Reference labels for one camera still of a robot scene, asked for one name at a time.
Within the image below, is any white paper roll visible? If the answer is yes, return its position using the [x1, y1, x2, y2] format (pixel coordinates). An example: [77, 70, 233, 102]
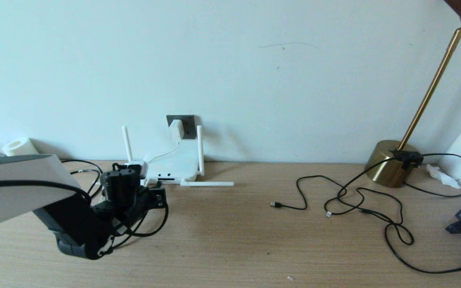
[2, 138, 39, 156]

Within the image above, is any black ethernet cable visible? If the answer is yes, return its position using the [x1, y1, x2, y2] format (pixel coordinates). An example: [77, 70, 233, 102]
[60, 160, 164, 249]

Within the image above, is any thin black USB cable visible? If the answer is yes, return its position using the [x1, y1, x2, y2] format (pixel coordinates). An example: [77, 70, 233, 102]
[271, 175, 415, 245]

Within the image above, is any crumpled white tissue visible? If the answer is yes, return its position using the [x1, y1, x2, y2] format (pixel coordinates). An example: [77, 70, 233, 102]
[426, 164, 461, 190]

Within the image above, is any white router with antennas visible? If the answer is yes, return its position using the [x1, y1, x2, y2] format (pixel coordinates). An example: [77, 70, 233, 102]
[122, 126, 235, 188]

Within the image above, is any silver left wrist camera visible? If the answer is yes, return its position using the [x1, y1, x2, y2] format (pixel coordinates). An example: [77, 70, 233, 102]
[126, 161, 148, 179]

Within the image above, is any white power adapter with cord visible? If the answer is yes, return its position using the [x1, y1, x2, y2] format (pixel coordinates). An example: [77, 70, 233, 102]
[144, 141, 181, 188]

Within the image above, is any black lamp cord switch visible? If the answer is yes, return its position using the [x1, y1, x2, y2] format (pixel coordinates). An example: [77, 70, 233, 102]
[393, 150, 424, 170]

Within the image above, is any brass desk lamp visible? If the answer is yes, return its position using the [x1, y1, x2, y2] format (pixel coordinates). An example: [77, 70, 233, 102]
[365, 0, 461, 188]

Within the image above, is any black cable with white tip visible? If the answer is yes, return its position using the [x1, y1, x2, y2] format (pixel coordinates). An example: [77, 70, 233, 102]
[325, 158, 399, 218]

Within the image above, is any black left wrist camera cable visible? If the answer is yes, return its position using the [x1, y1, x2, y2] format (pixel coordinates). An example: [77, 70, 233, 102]
[0, 162, 170, 237]

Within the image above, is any grey wall socket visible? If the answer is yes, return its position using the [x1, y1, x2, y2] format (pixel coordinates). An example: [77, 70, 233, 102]
[166, 115, 196, 140]

